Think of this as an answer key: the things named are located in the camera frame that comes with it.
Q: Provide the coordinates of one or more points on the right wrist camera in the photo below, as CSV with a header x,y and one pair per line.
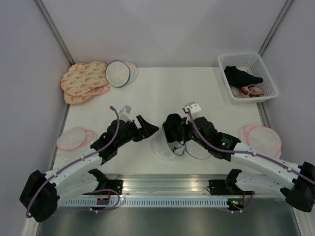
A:
x,y
193,107

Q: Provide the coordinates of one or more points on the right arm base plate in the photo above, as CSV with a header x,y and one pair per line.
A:
x,y
218,187

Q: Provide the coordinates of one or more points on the aluminium rail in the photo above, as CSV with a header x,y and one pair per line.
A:
x,y
160,184

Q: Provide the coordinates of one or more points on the floral laundry bag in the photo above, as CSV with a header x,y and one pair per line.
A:
x,y
84,77
75,100

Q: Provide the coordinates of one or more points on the white plastic basket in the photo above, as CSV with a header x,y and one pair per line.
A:
x,y
253,64

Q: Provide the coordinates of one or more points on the pink-trim mesh bag right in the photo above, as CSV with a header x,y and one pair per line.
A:
x,y
262,139

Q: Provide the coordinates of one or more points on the white slotted cable duct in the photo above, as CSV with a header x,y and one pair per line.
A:
x,y
147,202

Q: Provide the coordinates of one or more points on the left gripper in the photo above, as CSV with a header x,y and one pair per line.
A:
x,y
147,129

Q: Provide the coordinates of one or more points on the pink bra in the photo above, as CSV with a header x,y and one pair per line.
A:
x,y
251,91

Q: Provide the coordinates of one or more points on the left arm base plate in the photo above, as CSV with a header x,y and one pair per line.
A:
x,y
103,188

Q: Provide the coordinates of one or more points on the blue-zip mesh laundry bag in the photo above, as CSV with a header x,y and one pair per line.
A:
x,y
193,149

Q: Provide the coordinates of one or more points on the floral laundry bag bottom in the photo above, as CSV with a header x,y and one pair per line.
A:
x,y
75,100

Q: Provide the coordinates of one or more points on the pink-trim mesh bag left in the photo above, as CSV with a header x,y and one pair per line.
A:
x,y
74,142

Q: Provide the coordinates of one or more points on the white mesh bag behind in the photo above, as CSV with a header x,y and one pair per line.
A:
x,y
133,71

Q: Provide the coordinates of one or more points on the pink-trim mesh bag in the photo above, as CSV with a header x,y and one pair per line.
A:
x,y
74,142
262,139

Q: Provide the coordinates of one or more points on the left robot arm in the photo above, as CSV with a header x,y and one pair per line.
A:
x,y
90,160

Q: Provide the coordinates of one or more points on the floral laundry bag top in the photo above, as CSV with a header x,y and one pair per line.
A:
x,y
84,77

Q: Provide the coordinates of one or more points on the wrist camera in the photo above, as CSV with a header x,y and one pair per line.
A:
x,y
193,107
124,113

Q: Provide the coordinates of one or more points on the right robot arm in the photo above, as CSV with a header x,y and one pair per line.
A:
x,y
295,182

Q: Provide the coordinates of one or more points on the black bra from bag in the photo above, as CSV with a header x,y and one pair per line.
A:
x,y
176,133

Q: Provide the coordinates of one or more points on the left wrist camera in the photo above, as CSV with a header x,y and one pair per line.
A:
x,y
124,113

